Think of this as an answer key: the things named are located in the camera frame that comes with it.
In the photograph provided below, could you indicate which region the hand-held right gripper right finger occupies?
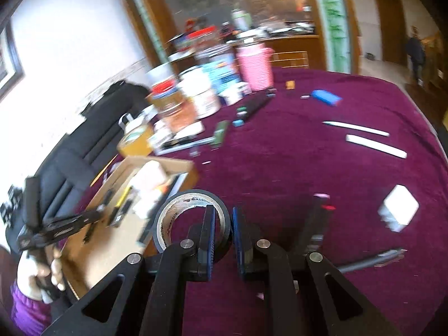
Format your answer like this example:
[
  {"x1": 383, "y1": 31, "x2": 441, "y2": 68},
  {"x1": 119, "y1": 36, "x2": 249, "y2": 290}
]
[{"x1": 232, "y1": 206, "x2": 400, "y2": 336}]

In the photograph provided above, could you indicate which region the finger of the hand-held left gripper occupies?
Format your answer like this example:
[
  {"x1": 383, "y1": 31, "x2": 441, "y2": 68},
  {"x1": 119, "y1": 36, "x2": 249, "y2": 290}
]
[{"x1": 52, "y1": 207, "x2": 106, "y2": 239}]

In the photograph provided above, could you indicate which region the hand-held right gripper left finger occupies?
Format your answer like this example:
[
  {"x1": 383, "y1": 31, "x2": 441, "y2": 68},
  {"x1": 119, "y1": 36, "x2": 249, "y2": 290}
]
[{"x1": 42, "y1": 205, "x2": 217, "y2": 336}]

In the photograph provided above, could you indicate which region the cardboard box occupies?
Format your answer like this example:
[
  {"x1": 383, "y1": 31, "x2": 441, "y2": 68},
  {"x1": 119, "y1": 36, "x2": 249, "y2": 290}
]
[{"x1": 61, "y1": 156, "x2": 199, "y2": 299}]

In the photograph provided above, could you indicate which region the black electrical tape roll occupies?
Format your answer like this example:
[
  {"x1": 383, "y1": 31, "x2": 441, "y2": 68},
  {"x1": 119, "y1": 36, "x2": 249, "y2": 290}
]
[{"x1": 153, "y1": 190, "x2": 233, "y2": 263}]

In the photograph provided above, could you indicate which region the person's left forearm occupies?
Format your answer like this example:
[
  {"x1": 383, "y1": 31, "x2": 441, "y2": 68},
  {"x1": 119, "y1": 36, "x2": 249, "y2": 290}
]
[{"x1": 10, "y1": 282, "x2": 54, "y2": 335}]

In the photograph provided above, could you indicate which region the person's left hand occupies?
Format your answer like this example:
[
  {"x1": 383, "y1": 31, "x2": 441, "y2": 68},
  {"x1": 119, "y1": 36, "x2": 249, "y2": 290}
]
[{"x1": 17, "y1": 248, "x2": 66, "y2": 303}]

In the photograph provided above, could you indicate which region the yellow black highlighter pen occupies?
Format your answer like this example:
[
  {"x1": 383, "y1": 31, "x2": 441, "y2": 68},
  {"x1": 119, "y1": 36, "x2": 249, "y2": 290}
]
[{"x1": 114, "y1": 186, "x2": 133, "y2": 225}]

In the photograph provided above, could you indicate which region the black bag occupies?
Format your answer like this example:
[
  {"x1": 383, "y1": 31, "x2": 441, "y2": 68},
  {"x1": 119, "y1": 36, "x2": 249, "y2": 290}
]
[{"x1": 33, "y1": 81, "x2": 152, "y2": 218}]

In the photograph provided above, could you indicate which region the black marker red end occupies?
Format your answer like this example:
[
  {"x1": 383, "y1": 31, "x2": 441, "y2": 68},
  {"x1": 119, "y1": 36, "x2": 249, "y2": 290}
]
[{"x1": 313, "y1": 205, "x2": 336, "y2": 253}]

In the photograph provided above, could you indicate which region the amber liquid glass bottle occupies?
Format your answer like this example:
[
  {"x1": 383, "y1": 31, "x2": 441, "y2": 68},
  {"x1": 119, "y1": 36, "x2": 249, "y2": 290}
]
[{"x1": 117, "y1": 113, "x2": 155, "y2": 158}]

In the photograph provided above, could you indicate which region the black pen with metal clip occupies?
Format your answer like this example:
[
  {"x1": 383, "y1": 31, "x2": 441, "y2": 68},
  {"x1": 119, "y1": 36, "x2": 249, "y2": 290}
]
[{"x1": 338, "y1": 248, "x2": 407, "y2": 274}]

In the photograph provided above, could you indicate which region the long black marker teal tip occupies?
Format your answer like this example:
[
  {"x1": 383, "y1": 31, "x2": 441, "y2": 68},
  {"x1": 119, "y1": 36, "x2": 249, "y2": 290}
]
[{"x1": 233, "y1": 93, "x2": 277, "y2": 127}]

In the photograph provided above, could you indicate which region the white round container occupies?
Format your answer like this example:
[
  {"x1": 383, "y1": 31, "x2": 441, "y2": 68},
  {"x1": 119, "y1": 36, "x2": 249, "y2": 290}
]
[{"x1": 178, "y1": 66, "x2": 222, "y2": 120}]

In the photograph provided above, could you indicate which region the small white box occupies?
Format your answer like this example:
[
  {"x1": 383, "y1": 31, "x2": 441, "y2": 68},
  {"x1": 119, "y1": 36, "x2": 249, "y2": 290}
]
[{"x1": 223, "y1": 82, "x2": 251, "y2": 106}]

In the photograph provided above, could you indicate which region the small white charger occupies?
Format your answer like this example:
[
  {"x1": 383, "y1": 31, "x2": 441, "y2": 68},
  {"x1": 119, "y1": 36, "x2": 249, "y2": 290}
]
[{"x1": 378, "y1": 185, "x2": 419, "y2": 232}]

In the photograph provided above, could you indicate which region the white pen green tip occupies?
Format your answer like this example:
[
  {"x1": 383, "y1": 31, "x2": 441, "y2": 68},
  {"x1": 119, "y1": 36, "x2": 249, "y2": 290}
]
[{"x1": 323, "y1": 121, "x2": 390, "y2": 137}]

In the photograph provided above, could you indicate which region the blue label plastic jar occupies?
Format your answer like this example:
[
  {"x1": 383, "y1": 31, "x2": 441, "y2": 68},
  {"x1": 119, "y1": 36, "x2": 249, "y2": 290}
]
[{"x1": 206, "y1": 59, "x2": 239, "y2": 95}]

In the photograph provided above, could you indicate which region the flat white stick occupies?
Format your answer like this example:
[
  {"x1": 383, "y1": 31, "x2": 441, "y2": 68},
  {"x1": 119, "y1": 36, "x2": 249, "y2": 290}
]
[{"x1": 346, "y1": 134, "x2": 407, "y2": 159}]

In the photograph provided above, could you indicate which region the blue and orange lighter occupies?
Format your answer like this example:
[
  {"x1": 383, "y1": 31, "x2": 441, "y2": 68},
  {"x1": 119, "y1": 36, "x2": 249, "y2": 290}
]
[{"x1": 311, "y1": 90, "x2": 342, "y2": 106}]

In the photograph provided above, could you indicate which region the pink knit-sleeved jar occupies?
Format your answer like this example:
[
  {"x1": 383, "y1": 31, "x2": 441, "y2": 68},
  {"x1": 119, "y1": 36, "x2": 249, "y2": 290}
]
[{"x1": 237, "y1": 44, "x2": 274, "y2": 92}]

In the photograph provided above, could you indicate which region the red-lidded clear jar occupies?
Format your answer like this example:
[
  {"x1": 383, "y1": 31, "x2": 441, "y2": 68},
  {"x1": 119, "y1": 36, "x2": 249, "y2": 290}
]
[{"x1": 187, "y1": 26, "x2": 218, "y2": 57}]

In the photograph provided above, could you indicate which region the wooden counter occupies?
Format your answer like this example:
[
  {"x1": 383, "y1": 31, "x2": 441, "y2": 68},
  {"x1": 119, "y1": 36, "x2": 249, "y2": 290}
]
[{"x1": 224, "y1": 24, "x2": 323, "y2": 69}]

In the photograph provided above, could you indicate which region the white green tumbler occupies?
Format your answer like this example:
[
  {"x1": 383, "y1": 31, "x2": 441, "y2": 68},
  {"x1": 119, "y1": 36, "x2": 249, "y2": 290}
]
[{"x1": 232, "y1": 9, "x2": 251, "y2": 33}]

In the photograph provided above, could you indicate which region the bamboo print panel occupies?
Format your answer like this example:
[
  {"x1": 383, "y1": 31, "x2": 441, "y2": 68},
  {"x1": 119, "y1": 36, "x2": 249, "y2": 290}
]
[{"x1": 308, "y1": 0, "x2": 351, "y2": 74}]

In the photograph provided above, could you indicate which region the wooden door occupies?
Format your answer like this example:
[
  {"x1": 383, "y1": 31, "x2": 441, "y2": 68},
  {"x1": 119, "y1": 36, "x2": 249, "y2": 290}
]
[{"x1": 372, "y1": 0, "x2": 411, "y2": 66}]

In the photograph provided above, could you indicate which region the framed wall picture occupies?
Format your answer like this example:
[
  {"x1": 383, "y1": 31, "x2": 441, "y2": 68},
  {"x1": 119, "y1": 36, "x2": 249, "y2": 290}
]
[{"x1": 0, "y1": 24, "x2": 26, "y2": 99}]

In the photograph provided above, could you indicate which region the dark jacket on post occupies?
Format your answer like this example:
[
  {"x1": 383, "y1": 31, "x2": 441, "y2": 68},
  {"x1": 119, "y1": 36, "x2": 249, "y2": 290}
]
[{"x1": 406, "y1": 26, "x2": 428, "y2": 87}]

